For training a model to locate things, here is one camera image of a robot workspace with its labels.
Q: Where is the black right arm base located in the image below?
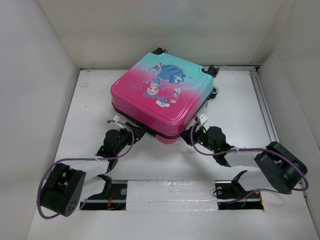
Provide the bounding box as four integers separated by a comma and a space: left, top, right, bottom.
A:
212, 170, 264, 211

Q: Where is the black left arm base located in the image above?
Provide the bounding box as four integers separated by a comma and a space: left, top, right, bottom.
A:
79, 174, 128, 211

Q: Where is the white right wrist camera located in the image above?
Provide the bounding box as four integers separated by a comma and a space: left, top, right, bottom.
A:
196, 113, 208, 125

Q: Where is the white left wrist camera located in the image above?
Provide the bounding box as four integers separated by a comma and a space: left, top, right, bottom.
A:
107, 114, 124, 129

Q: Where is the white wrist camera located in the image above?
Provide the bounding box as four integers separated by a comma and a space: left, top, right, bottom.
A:
196, 113, 208, 125
107, 114, 124, 129

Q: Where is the pink teal kids suitcase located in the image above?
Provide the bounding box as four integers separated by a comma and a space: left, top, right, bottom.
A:
110, 47, 220, 144

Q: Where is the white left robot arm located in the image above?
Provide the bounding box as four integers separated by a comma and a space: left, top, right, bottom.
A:
36, 120, 147, 220

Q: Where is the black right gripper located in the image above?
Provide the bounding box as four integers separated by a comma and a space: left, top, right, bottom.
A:
178, 122, 217, 153

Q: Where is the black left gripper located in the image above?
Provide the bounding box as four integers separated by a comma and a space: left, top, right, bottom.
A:
114, 122, 145, 155

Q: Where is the white foam cover panel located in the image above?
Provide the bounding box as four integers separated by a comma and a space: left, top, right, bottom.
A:
126, 180, 218, 212

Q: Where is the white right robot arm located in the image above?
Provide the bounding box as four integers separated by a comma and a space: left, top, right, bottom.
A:
180, 123, 309, 195

